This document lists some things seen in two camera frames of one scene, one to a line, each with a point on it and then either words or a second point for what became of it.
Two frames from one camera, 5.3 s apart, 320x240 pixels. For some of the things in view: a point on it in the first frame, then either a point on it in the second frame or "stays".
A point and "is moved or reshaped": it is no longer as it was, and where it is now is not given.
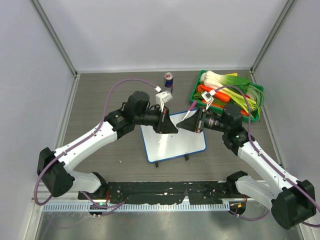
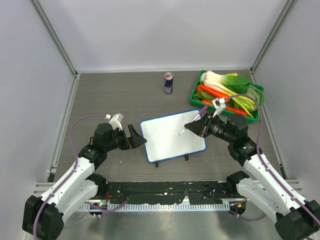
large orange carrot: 219,96 stays
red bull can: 168,78 stays
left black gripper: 165,125 -> 134,140
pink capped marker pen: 191,108 is moved or reshaped
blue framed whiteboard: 159,147 stays
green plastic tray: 194,100 stays
